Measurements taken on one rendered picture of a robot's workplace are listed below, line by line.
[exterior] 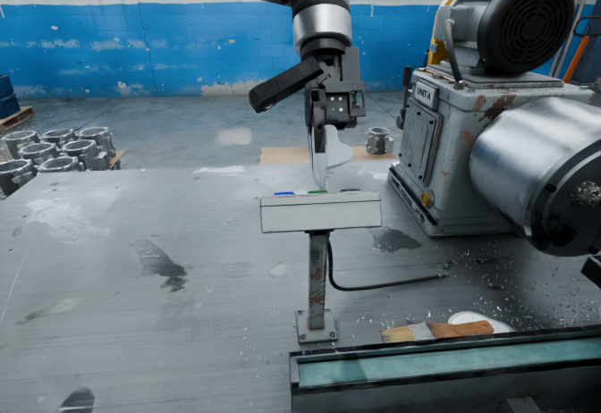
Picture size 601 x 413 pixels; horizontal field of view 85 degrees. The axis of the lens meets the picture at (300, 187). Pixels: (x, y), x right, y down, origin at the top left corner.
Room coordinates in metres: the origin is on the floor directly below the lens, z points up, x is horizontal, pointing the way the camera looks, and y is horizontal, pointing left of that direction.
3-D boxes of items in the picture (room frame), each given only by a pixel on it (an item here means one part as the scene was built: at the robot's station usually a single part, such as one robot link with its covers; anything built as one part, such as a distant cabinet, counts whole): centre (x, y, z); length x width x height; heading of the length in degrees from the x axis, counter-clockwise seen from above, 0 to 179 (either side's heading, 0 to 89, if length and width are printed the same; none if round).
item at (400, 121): (0.97, -0.34, 1.07); 0.08 x 0.07 x 0.20; 95
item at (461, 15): (0.87, -0.42, 1.16); 0.33 x 0.26 x 0.42; 5
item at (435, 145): (0.84, -0.45, 0.99); 0.35 x 0.31 x 0.37; 5
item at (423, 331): (0.38, -0.25, 0.80); 0.21 x 0.05 x 0.01; 100
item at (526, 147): (0.60, -0.48, 1.04); 0.37 x 0.25 x 0.25; 5
